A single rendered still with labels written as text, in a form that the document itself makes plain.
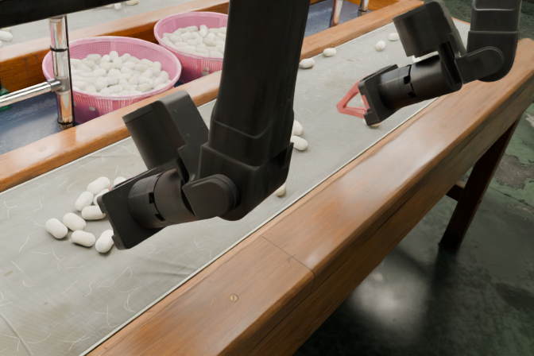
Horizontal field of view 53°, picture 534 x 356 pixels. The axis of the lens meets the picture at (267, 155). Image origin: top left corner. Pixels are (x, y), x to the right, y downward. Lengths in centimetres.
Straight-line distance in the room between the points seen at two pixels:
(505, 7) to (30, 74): 89
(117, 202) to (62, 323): 16
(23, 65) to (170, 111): 72
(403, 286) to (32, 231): 131
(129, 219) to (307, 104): 60
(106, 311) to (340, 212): 36
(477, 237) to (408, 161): 122
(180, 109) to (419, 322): 137
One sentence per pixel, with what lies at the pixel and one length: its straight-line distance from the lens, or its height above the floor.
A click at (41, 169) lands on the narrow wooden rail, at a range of 88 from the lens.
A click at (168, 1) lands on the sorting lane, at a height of 74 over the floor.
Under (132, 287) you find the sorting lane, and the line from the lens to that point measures 71.
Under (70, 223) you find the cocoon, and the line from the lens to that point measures 77.
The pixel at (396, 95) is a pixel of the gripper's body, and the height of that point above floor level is 93.
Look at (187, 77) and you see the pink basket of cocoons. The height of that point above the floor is 70.
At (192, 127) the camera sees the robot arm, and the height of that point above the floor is 100.
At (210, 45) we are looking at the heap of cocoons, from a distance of 133.
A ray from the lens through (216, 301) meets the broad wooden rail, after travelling 66.
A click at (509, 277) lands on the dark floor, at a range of 206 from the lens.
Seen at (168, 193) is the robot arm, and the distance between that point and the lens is 53.
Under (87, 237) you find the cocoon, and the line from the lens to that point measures 75.
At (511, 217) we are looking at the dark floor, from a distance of 234.
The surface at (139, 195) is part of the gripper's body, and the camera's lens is 58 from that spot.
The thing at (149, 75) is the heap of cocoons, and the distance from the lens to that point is 116.
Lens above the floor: 127
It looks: 35 degrees down
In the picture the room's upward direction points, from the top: 10 degrees clockwise
